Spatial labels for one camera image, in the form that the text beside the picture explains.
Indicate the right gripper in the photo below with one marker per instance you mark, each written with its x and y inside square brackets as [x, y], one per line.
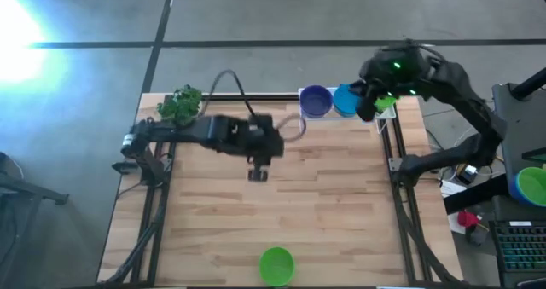
[396, 73]

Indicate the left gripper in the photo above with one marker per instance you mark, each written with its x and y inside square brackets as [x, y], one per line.
[256, 135]

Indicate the green plastic mini bowl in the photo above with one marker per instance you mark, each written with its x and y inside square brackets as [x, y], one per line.
[386, 102]
[277, 266]

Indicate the blue plastic mini bowl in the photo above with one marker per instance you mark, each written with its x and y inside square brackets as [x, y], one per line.
[344, 101]

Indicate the purple plastic mini bowl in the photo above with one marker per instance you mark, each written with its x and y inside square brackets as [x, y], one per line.
[316, 101]

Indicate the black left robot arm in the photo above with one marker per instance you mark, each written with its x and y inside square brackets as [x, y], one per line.
[170, 131]

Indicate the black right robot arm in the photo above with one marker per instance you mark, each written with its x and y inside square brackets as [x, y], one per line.
[460, 82]

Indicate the green artificial plant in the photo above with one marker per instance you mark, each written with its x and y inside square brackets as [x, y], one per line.
[181, 103]

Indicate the white paper sheet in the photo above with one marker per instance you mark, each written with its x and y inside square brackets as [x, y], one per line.
[452, 189]
[453, 226]

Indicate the black beam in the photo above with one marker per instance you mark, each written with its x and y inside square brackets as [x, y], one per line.
[473, 193]

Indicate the small red object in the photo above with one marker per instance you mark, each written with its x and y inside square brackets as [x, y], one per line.
[467, 218]

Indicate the dark grey side desk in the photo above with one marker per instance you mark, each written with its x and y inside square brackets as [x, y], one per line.
[520, 123]

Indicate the black pole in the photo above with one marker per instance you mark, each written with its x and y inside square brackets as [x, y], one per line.
[531, 84]

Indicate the blue plastic spare bowl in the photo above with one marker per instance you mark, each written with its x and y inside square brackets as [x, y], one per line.
[513, 189]

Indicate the small black device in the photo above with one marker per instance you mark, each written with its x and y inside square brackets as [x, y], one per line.
[477, 235]

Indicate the green plastic spare bowl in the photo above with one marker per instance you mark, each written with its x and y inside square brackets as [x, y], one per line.
[535, 184]

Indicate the backlit black keyboard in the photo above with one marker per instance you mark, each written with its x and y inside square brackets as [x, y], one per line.
[520, 246]

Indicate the dark grey chair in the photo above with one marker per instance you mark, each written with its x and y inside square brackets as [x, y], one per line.
[42, 194]

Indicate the black aluminium frame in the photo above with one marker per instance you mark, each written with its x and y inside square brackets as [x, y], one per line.
[273, 97]

